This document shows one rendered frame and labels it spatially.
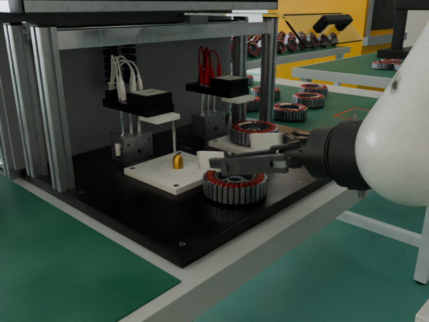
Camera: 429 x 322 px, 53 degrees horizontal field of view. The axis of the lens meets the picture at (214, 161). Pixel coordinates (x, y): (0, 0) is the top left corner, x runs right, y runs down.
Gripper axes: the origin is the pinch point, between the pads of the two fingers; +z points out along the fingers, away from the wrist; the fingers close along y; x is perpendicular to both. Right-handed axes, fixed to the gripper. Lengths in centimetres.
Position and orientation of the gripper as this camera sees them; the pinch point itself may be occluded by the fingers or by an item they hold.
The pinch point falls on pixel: (231, 150)
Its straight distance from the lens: 73.9
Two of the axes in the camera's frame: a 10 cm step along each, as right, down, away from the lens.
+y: 6.8, -2.5, 6.9
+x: -1.5, -9.7, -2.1
